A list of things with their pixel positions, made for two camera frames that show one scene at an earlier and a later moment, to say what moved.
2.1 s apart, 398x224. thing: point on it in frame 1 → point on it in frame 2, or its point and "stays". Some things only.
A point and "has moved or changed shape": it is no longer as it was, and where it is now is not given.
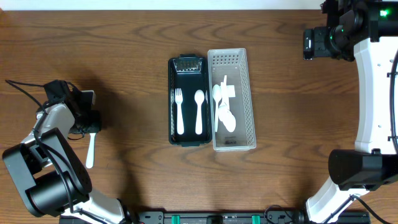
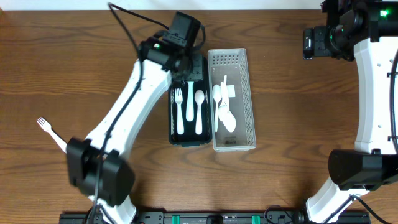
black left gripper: [88, 125] → [193, 70]
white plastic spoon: [224, 83] stays
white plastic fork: [90, 157] has moved or changed shape
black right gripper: [319, 44] stays
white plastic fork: [178, 98] stays
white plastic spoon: [199, 97] stays
